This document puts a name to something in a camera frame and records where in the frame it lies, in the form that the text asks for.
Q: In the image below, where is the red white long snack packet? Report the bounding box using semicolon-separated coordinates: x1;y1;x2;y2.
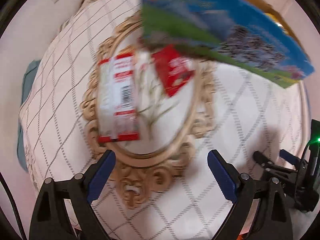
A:
97;53;139;144

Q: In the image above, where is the cardboard box with blue print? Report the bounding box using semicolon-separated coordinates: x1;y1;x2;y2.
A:
142;0;315;88

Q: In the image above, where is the red small snack packet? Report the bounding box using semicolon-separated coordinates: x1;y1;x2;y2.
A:
152;45;195;97

